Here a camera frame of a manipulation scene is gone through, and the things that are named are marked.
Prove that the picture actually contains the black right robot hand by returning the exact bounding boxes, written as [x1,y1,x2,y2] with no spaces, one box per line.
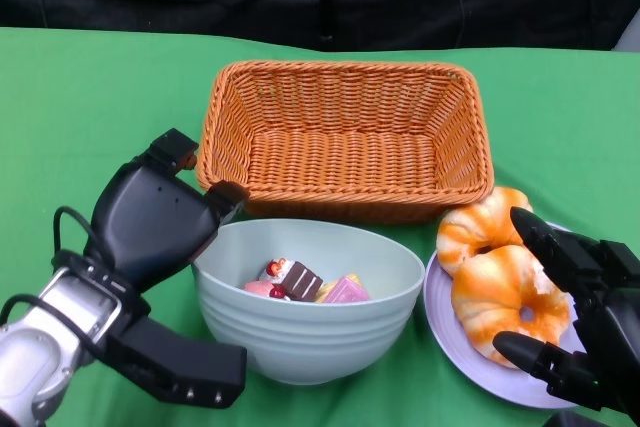
[492,205,640,426]

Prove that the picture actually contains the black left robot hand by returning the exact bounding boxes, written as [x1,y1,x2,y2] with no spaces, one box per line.
[82,127,251,294]

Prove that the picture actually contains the orange striped bread ring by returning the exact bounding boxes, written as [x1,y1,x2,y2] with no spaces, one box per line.
[436,185,535,278]
[451,244,572,371]

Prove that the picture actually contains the salmon pink cake slice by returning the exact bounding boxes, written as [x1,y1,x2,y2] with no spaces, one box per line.
[243,256,291,302]

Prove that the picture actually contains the chocolate layered cake slice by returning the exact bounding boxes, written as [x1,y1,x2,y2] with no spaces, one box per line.
[280,260,325,303]

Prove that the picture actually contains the yellow layered cake slice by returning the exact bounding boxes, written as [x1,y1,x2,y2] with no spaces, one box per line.
[314,274,362,304]

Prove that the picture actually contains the pale grey-green bowl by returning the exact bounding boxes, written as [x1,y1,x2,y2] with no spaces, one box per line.
[191,218,426,387]

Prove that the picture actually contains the magenta pink cake slice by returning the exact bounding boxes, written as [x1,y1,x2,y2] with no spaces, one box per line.
[322,276,371,304]

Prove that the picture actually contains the lavender round plate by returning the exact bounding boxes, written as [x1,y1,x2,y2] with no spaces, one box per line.
[422,220,596,410]

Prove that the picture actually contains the orange wicker basket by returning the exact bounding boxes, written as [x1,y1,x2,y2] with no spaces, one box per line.
[194,59,496,226]

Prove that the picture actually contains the green tablecloth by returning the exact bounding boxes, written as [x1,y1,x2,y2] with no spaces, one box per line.
[0,26,640,427]

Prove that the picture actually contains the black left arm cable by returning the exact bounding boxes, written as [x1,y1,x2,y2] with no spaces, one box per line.
[0,205,109,343]

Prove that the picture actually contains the black left wrist camera housing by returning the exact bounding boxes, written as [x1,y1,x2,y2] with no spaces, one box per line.
[102,316,249,409]

